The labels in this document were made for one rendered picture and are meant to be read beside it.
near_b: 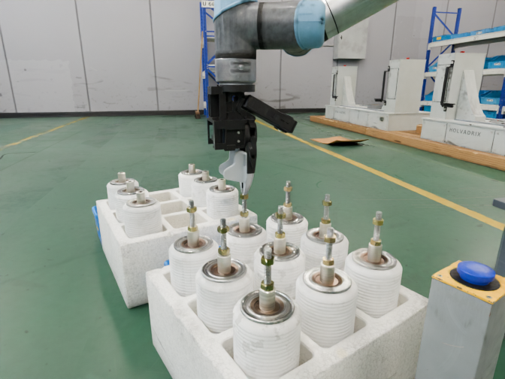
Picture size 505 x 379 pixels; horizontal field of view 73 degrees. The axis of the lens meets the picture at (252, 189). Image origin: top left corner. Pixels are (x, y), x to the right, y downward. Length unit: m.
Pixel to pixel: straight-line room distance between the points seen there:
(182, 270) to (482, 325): 0.46
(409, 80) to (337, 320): 3.61
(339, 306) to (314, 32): 0.43
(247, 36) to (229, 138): 0.18
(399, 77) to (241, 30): 3.40
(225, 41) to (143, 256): 0.55
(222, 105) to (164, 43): 6.27
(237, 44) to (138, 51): 6.30
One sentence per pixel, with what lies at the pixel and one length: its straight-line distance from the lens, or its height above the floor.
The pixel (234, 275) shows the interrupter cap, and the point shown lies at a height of 0.25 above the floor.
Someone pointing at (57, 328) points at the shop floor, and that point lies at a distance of 0.98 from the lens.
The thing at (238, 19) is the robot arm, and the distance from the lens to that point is 0.63.
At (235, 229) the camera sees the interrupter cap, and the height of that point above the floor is 0.25.
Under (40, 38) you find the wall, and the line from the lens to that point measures 7.23.
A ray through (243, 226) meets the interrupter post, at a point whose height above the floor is 0.26.
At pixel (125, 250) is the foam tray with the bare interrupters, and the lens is 0.89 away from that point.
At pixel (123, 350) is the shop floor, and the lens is 0.86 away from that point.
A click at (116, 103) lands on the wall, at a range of 6.94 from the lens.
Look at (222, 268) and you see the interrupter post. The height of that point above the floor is 0.26.
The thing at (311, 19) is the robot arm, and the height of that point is 0.65.
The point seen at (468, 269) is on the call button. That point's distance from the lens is 0.50.
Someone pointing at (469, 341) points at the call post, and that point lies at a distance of 0.52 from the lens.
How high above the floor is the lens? 0.55
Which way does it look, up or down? 17 degrees down
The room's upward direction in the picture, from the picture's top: straight up
